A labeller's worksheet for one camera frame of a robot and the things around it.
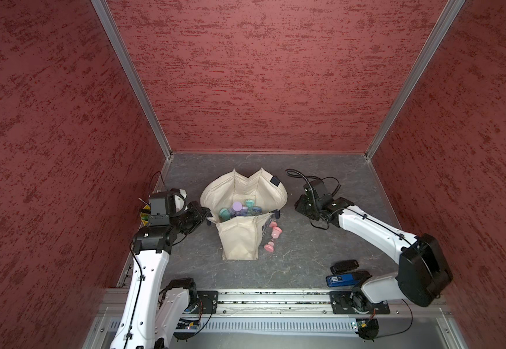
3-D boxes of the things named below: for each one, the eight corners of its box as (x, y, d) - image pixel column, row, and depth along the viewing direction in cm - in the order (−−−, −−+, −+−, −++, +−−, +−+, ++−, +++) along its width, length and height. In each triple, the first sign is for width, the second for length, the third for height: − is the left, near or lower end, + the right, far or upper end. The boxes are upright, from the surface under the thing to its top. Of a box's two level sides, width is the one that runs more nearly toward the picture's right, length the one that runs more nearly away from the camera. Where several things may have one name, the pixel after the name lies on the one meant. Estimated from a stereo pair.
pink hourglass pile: (263, 249, 88) (263, 247, 86) (273, 227, 94) (273, 225, 92) (272, 253, 87) (273, 251, 85) (281, 231, 93) (282, 228, 91)
